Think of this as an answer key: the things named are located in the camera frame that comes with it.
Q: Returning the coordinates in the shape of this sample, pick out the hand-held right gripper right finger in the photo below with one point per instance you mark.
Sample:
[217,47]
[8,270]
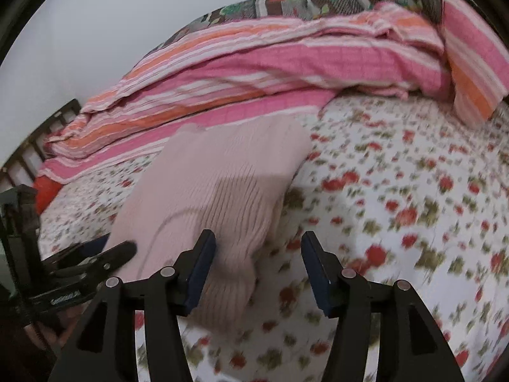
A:
[320,282]

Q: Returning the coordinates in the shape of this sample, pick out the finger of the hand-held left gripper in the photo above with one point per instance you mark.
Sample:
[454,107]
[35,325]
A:
[115,254]
[98,243]

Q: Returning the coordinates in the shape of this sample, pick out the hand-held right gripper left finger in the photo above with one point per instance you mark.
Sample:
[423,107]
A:
[199,274]

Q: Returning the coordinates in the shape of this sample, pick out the pink knitted sweater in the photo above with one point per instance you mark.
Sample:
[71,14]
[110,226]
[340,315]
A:
[222,183]

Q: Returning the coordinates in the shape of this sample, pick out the person's left hand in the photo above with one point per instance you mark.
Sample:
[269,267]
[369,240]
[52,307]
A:
[43,336]

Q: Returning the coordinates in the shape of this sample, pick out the red pillow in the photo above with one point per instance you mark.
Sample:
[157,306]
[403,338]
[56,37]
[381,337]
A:
[45,195]

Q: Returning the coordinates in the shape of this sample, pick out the floral bed sheet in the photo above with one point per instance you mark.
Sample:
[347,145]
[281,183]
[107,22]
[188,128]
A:
[397,191]

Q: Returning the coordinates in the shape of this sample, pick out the pink orange striped quilt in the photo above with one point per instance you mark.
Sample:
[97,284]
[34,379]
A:
[254,67]

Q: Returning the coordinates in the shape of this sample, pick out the green brown patterned blanket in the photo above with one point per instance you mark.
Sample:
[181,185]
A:
[338,0]

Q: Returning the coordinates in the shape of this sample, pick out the wooden bed end rail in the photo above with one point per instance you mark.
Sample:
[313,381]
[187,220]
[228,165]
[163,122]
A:
[39,139]

